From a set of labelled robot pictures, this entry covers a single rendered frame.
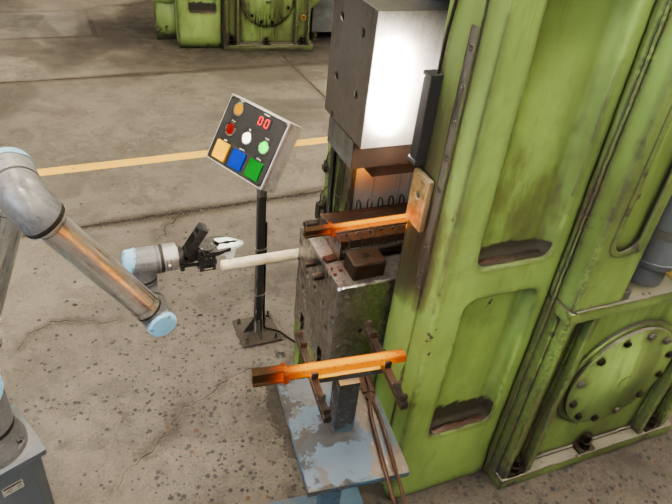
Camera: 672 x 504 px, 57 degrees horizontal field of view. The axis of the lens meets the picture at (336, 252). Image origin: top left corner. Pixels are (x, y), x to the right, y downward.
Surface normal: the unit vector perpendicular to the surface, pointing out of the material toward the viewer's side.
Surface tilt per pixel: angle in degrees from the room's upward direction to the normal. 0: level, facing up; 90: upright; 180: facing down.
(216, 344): 0
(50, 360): 0
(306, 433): 0
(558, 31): 89
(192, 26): 90
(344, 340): 90
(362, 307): 90
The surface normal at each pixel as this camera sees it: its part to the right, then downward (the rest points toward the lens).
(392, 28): 0.37, 0.58
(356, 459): 0.10, -0.80
